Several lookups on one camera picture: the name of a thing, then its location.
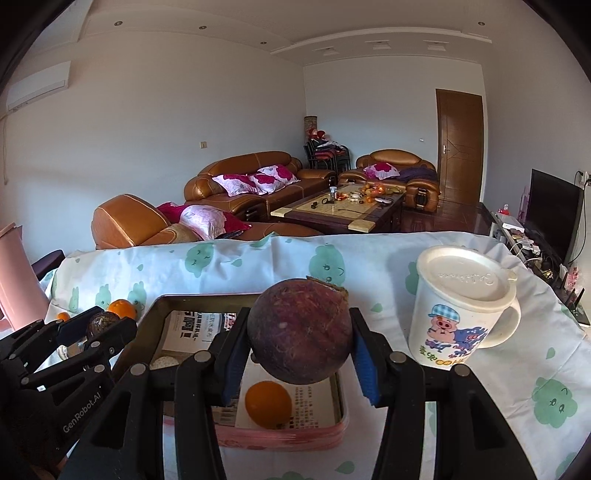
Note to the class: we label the pink plastic container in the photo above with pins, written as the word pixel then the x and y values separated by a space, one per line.
pixel 16 277

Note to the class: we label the white air conditioner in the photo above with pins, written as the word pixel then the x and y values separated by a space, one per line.
pixel 39 87

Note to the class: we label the white green printed tablecloth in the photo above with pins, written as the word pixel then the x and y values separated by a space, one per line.
pixel 277 263

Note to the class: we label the black router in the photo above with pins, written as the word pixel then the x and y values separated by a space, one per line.
pixel 577 304

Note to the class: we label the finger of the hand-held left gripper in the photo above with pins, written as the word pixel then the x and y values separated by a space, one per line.
pixel 74 325
pixel 115 334

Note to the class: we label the purple blanket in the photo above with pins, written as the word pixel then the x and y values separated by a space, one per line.
pixel 418 174

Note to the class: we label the small dark passion fruit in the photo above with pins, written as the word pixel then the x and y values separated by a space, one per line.
pixel 102 323

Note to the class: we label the black white printed booklet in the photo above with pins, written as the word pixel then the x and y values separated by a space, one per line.
pixel 194 330

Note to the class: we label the tall patterned vase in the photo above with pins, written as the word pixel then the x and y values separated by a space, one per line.
pixel 310 123

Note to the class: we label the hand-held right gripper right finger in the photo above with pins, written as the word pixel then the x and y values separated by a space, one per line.
pixel 365 371

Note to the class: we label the brown wooden door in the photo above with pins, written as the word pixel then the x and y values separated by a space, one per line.
pixel 459 147

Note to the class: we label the white plastic mug lid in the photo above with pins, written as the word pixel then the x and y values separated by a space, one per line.
pixel 464 274

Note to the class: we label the large purple passion fruit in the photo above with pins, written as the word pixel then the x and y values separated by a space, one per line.
pixel 300 332

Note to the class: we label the magenta blanket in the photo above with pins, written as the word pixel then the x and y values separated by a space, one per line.
pixel 233 224

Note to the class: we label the pink metal tin box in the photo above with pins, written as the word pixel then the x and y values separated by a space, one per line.
pixel 184 302

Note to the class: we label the dark wooden coffee table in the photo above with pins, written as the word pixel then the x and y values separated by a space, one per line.
pixel 341 214

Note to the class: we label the beige cushion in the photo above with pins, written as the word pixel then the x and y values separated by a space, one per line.
pixel 180 234

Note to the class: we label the small orange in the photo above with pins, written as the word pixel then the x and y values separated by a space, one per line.
pixel 63 316

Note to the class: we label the white printed leaflet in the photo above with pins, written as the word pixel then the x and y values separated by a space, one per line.
pixel 314 401

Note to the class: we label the brown leather armchair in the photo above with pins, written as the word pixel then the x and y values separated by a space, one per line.
pixel 124 221
pixel 392 157

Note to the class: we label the dark chair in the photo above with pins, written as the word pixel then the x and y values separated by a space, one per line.
pixel 46 263

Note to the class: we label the white cartoon pig mug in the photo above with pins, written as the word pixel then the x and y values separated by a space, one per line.
pixel 443 332

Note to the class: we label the long brown leather sofa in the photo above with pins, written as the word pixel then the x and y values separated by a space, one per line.
pixel 240 164

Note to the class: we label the beige round fruit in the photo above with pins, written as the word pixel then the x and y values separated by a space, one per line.
pixel 164 362

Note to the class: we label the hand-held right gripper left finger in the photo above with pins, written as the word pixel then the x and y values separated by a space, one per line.
pixel 233 369

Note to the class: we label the red plush toy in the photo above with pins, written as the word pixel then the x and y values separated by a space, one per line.
pixel 318 134

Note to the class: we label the pink floral pillow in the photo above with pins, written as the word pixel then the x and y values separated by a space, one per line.
pixel 268 183
pixel 381 170
pixel 203 220
pixel 235 184
pixel 279 173

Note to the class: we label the black television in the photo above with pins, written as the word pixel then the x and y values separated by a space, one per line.
pixel 551 212

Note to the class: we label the stack of black chairs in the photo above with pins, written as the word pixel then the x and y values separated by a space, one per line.
pixel 325 157

